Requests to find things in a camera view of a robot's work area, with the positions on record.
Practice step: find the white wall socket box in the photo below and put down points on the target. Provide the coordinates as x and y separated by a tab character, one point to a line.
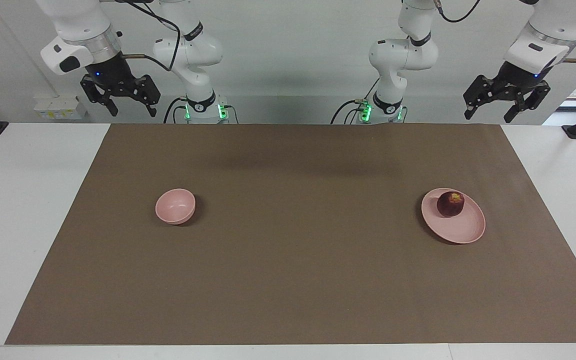
60	107

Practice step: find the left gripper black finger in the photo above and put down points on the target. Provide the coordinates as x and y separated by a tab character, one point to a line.
480	92
530	102

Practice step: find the dark red apple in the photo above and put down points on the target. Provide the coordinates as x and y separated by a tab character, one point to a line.
450	206

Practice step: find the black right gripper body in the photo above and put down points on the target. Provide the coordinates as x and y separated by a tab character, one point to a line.
113	70

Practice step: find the pink plate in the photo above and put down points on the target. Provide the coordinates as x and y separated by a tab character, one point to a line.
460	229

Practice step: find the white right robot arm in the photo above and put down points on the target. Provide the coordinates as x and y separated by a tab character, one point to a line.
188	52

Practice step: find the pink bowl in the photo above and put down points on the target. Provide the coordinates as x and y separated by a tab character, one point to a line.
174	206

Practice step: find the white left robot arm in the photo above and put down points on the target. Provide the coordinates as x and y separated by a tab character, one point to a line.
403	55

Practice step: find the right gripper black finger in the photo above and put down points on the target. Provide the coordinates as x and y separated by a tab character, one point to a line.
104	97
150	95

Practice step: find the brown table mat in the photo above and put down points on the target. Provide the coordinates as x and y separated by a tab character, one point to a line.
288	250

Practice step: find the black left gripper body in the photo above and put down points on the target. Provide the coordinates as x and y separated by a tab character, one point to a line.
518	80

